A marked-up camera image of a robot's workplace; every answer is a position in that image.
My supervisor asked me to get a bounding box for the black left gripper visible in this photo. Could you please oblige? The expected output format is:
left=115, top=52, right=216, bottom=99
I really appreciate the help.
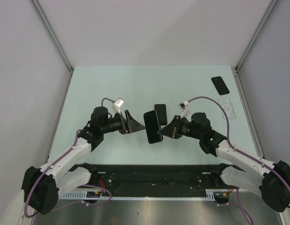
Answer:
left=101, top=110, right=145, bottom=135

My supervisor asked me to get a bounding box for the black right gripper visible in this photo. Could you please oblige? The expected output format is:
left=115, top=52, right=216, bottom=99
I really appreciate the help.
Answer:
left=158, top=115, right=202, bottom=140

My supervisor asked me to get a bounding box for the black phone case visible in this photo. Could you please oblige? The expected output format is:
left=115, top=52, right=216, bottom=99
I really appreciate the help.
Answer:
left=143, top=110, right=164, bottom=144

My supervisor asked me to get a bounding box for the black smartphone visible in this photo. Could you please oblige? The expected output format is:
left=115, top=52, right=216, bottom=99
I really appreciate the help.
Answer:
left=155, top=104, right=168, bottom=125

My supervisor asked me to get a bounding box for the beige ring phone case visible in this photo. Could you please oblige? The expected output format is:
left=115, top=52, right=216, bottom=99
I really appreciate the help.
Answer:
left=154, top=104, right=168, bottom=126

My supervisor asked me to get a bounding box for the clear magsafe phone case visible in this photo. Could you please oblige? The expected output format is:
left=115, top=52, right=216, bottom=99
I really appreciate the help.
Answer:
left=218, top=97, right=237, bottom=120

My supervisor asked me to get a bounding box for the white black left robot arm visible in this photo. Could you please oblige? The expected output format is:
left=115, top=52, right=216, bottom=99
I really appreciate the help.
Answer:
left=21, top=106, right=145, bottom=218

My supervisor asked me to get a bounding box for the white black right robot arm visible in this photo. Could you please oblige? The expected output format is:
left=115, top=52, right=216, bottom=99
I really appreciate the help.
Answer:
left=158, top=112, right=290, bottom=212

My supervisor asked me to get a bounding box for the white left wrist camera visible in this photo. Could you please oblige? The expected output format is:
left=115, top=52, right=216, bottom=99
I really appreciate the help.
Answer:
left=112, top=97, right=124, bottom=114

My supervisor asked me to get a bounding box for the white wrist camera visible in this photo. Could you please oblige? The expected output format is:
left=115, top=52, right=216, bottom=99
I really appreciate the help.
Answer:
left=179, top=101, right=190, bottom=118
left=112, top=97, right=124, bottom=114

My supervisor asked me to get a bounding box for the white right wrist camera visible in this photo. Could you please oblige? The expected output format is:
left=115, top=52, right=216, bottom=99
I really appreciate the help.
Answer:
left=179, top=101, right=190, bottom=118

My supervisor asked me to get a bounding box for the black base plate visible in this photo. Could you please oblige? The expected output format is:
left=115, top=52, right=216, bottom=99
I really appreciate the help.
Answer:
left=60, top=164, right=239, bottom=198

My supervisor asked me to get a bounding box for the grey slotted cable duct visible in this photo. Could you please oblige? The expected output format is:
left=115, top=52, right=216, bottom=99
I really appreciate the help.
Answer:
left=60, top=186, right=229, bottom=201

